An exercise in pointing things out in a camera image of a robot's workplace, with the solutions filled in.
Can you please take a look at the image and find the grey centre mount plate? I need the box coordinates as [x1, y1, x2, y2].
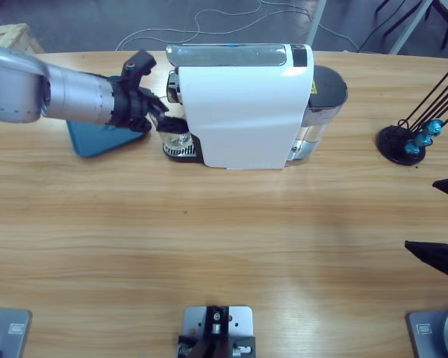
[177, 305, 257, 358]

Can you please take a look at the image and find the clear drinking glass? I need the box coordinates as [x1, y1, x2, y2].
[149, 111, 194, 150]

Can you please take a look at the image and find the light wooden crate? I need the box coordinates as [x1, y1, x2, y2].
[0, 22, 46, 56]

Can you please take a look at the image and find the teal plastic tray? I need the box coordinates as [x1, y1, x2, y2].
[65, 74, 152, 159]

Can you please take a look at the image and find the clear water tank black lid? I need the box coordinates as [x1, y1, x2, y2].
[301, 63, 349, 145]

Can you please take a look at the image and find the black capsule holder with rods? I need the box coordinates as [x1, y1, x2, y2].
[376, 61, 448, 166]

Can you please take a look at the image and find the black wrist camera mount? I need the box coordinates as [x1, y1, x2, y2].
[121, 49, 158, 90]

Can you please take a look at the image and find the white metal table leg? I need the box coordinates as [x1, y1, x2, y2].
[389, 0, 434, 56]
[305, 0, 328, 48]

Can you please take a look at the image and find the arm grey base plate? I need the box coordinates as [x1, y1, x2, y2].
[405, 305, 448, 358]
[0, 305, 34, 358]

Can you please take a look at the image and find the white capsule coffee machine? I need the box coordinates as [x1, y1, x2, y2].
[162, 43, 317, 171]

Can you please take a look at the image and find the chrome coffee machine lever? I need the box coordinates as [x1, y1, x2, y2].
[165, 43, 287, 67]

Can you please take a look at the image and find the black metal chair frame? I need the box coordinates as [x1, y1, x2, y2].
[424, 0, 448, 50]

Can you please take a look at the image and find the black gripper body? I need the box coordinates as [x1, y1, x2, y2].
[107, 82, 155, 134]

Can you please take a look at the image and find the black floor cable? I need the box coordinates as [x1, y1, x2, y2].
[357, 0, 419, 52]

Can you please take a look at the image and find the white floor cable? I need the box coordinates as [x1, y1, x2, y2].
[114, 0, 360, 53]

